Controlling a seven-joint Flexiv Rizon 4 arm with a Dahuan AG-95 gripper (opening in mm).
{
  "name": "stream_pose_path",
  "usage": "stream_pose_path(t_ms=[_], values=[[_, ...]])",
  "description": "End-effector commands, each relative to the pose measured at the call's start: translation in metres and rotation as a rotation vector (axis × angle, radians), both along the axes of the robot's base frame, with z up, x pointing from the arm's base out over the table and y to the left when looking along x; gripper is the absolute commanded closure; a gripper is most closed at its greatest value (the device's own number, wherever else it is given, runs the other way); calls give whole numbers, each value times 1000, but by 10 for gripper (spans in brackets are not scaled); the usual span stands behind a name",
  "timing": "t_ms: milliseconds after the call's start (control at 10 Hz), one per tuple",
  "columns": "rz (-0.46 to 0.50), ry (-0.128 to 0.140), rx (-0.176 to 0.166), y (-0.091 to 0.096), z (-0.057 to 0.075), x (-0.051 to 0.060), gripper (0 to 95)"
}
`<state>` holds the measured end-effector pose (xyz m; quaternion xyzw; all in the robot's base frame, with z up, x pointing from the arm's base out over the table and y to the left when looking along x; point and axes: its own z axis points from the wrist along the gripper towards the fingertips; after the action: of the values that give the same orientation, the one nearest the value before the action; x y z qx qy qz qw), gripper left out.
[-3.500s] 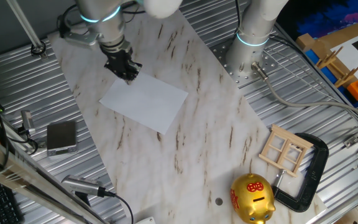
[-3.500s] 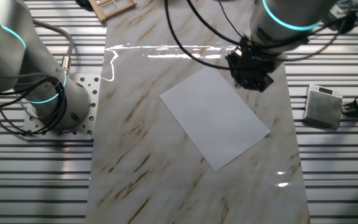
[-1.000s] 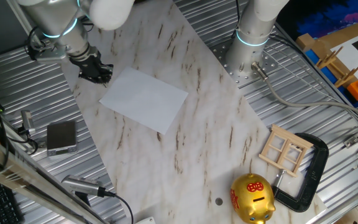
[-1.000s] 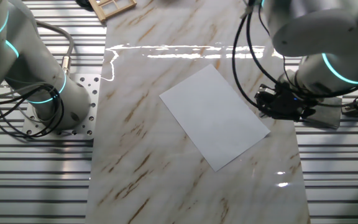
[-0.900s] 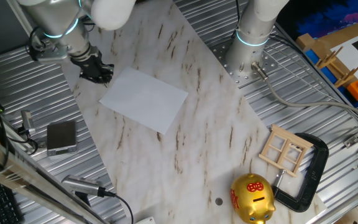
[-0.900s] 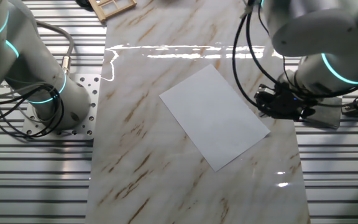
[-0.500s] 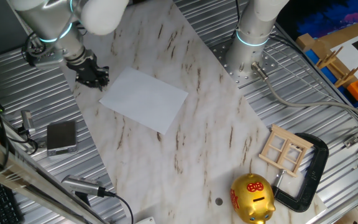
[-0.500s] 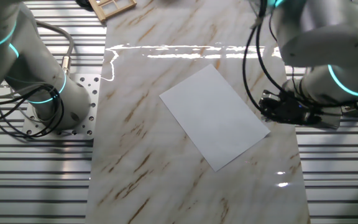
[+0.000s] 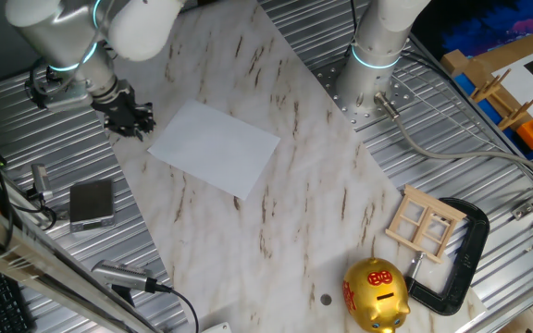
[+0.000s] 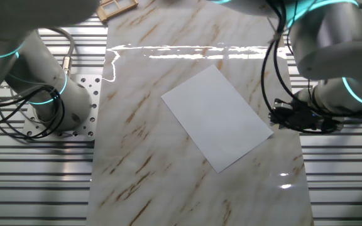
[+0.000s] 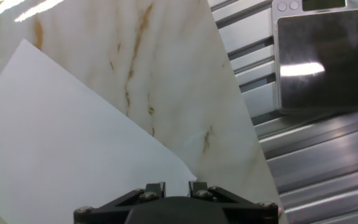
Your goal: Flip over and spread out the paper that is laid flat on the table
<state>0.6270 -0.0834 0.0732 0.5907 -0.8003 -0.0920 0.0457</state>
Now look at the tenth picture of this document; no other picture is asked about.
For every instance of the small wooden window frame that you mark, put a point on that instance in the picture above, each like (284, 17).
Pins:
(120, 10)

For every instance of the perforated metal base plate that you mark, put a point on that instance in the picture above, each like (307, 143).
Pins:
(97, 86)

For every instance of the white paper sheet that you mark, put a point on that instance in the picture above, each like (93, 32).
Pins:
(215, 119)

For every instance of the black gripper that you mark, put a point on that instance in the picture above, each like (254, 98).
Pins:
(310, 119)

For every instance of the marble pattern table board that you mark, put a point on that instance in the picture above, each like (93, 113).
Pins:
(168, 188)

